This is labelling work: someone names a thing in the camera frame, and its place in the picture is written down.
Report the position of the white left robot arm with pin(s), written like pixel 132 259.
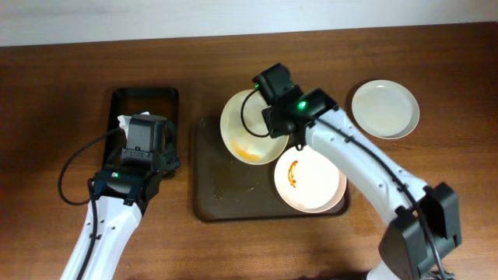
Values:
pixel 118 198

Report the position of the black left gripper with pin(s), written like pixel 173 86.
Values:
pixel 171 159

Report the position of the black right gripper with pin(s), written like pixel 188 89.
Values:
pixel 273 127

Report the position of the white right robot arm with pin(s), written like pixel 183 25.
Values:
pixel 423 222

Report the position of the brown serving tray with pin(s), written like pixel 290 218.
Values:
pixel 224 189

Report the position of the cream plate back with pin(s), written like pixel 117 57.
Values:
pixel 385 109

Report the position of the cream plate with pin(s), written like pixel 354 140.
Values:
pixel 385 109
pixel 307 181
pixel 240 143

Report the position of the black water basin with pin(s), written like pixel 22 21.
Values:
pixel 125 102

